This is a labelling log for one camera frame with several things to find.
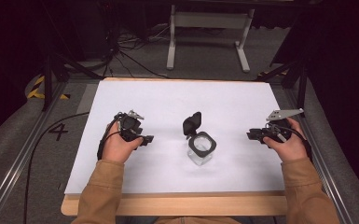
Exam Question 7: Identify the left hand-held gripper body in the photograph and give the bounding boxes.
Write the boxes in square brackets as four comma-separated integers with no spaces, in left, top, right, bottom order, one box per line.
[115,109,145,143]

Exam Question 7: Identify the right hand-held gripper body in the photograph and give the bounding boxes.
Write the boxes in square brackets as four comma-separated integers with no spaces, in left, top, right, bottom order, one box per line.
[262,107,305,144]

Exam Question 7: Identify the person's right hand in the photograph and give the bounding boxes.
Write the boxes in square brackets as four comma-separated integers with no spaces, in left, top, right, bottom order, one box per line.
[262,117,310,163]

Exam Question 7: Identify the person's left hand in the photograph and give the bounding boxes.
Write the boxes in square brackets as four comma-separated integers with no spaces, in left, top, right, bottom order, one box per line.
[102,121,145,164]

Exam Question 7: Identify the white table mat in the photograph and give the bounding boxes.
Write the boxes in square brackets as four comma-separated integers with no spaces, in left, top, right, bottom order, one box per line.
[63,79,286,196]

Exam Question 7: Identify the black tripod stand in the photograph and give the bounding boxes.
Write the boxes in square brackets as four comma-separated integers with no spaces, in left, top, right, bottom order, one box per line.
[41,50,104,112]
[254,57,310,119]

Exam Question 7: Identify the clear jar with black lid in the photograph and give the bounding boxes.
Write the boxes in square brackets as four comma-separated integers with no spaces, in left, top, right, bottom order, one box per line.
[182,111,218,167]

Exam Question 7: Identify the yellow and black floor tape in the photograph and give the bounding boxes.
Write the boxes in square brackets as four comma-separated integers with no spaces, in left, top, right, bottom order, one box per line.
[26,74,72,101]

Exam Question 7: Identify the white metal stand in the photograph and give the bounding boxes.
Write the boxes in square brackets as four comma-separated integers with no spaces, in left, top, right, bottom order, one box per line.
[166,4,256,74]

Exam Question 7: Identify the right hand-held gripper black cable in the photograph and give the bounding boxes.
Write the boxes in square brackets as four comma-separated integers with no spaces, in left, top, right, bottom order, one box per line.
[266,121,313,162]

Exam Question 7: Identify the hand-held gripper black cable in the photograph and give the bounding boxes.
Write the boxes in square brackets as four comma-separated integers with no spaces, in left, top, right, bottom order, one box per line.
[266,121,313,162]
[22,111,123,224]

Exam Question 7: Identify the aluminium rail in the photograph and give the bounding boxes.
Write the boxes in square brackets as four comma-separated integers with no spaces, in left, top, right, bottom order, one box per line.
[0,79,70,224]
[283,87,357,224]

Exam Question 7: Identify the bundle of black floor cables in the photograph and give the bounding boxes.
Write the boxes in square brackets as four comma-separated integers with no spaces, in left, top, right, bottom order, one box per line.
[101,22,173,79]

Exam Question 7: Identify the left hand-held gripper black cable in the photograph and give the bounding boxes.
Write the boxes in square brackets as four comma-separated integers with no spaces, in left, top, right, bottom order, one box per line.
[22,111,123,224]

